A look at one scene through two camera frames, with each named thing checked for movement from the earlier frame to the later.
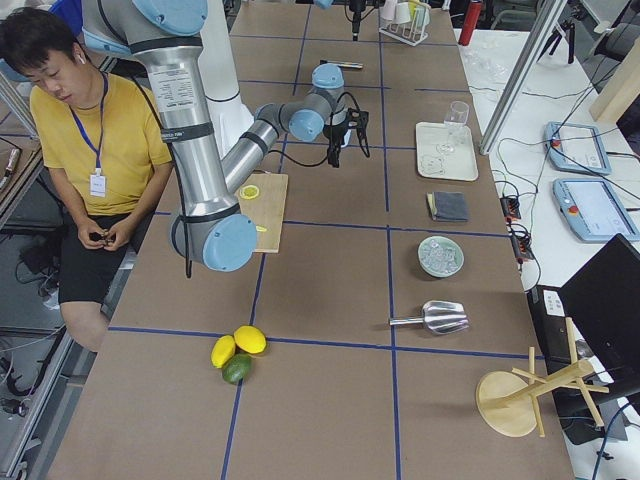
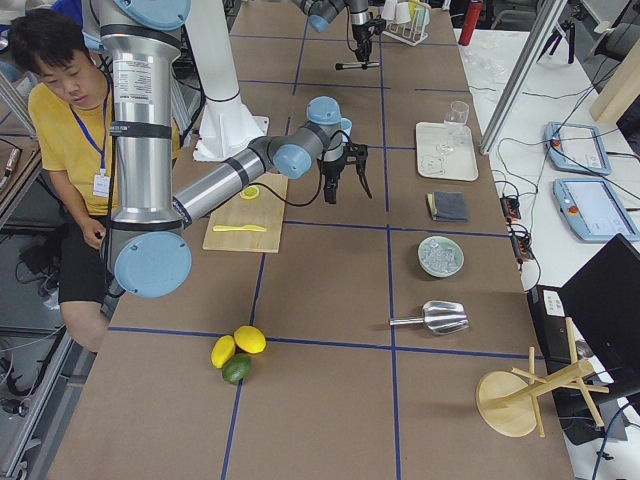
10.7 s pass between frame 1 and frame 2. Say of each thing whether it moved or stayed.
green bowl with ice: stayed
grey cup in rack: stayed
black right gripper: moved
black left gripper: moved
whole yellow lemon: stayed
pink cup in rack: stayed
